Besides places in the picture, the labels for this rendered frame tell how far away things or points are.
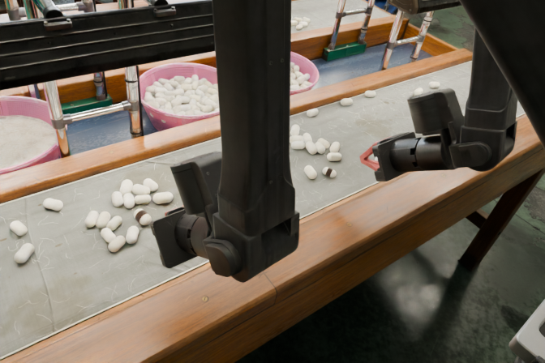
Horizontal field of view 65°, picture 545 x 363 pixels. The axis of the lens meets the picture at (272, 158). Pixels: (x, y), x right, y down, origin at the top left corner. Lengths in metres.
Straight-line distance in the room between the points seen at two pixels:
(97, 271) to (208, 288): 0.19
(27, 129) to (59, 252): 0.38
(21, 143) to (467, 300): 1.59
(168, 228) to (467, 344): 1.38
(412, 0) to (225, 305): 0.75
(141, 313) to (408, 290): 1.28
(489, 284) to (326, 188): 1.18
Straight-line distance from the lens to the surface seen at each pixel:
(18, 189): 0.92
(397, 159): 0.76
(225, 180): 0.40
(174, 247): 0.58
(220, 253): 0.42
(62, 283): 0.78
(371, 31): 1.77
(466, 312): 1.86
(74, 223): 0.86
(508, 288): 2.03
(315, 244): 0.80
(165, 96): 1.17
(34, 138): 1.08
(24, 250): 0.82
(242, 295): 0.71
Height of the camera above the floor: 1.37
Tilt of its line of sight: 39 degrees down
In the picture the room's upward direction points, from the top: 10 degrees clockwise
